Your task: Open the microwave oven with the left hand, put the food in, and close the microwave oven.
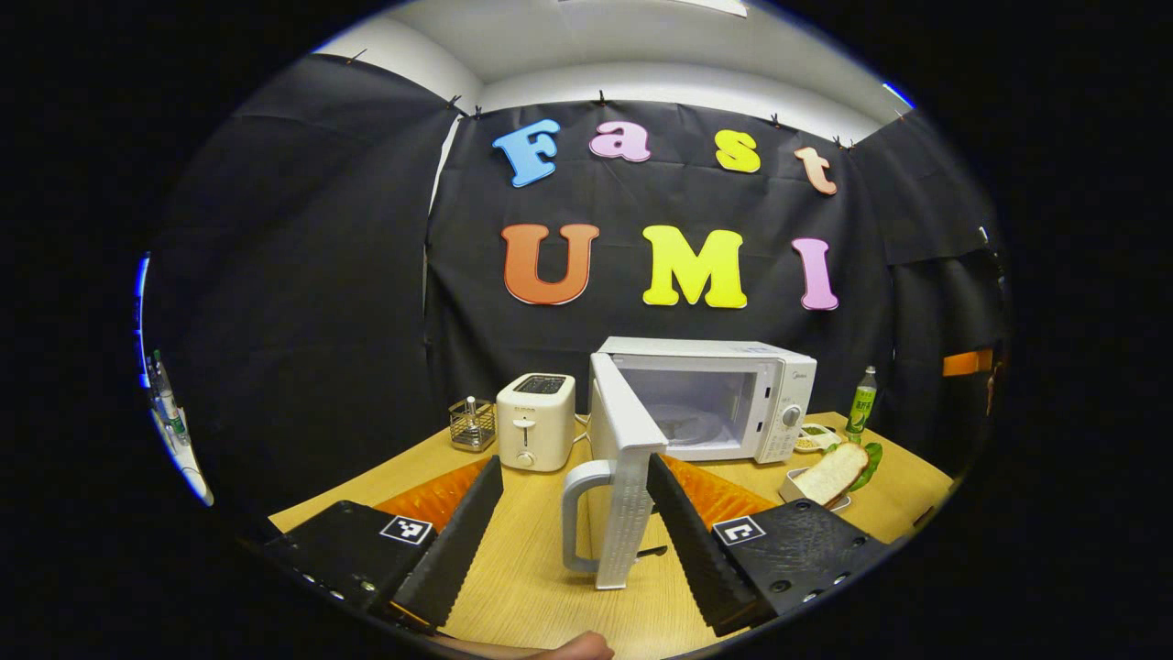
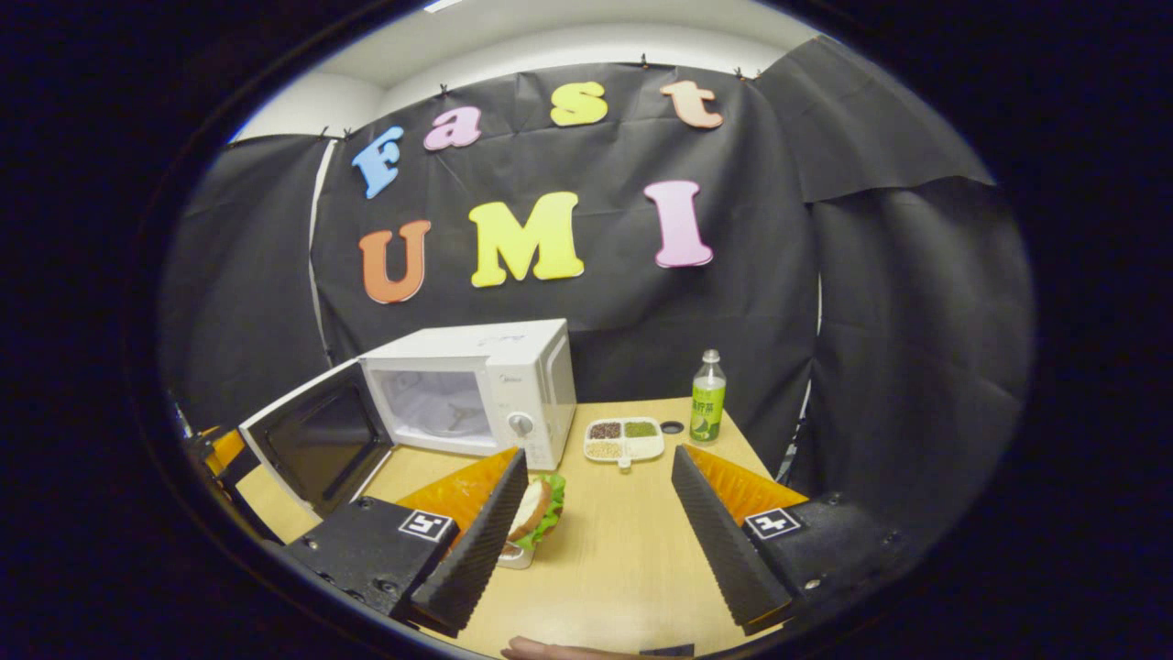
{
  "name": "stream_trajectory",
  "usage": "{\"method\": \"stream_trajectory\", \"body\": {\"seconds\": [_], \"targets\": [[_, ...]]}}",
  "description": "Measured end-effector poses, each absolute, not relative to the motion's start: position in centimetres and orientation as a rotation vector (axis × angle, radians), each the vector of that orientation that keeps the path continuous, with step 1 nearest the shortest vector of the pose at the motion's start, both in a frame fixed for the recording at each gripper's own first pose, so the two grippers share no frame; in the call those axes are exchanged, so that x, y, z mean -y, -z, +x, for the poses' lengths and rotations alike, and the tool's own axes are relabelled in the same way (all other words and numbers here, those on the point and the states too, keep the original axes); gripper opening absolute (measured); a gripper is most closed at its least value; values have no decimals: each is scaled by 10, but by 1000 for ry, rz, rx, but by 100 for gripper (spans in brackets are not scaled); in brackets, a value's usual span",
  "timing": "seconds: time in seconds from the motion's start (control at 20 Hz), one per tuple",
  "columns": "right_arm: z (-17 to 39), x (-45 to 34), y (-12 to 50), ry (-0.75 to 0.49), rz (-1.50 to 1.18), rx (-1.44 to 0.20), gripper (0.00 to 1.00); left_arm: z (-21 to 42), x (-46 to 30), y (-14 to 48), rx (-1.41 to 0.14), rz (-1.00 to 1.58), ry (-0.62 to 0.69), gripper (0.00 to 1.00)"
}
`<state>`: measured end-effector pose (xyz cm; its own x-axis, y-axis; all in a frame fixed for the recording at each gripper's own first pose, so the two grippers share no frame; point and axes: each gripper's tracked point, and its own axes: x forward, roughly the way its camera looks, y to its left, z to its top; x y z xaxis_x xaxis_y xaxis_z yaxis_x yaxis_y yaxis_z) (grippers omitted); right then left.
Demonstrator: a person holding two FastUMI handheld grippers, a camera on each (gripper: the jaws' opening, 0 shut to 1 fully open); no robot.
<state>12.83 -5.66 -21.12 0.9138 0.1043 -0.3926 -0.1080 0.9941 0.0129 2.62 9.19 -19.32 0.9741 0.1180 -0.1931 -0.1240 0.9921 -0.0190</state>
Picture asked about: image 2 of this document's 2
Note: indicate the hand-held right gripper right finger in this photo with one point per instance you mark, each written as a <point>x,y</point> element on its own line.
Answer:
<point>724,541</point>

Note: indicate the white divided grain plate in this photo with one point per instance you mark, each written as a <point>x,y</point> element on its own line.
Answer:
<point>623,440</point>

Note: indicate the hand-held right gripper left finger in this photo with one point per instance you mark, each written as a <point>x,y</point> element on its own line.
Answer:
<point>476,550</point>

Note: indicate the white microwave oven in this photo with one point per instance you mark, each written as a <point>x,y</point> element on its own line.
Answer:
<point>513,367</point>

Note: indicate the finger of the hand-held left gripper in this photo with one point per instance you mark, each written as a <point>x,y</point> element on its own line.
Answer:
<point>223,451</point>

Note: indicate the black backdrop cloth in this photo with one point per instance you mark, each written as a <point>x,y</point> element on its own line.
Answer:
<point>779,275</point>

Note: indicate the green drink bottle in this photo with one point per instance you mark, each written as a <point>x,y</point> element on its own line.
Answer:
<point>707,403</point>

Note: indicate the lettuce sandwich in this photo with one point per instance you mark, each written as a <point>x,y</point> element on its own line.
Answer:
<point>541,509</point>

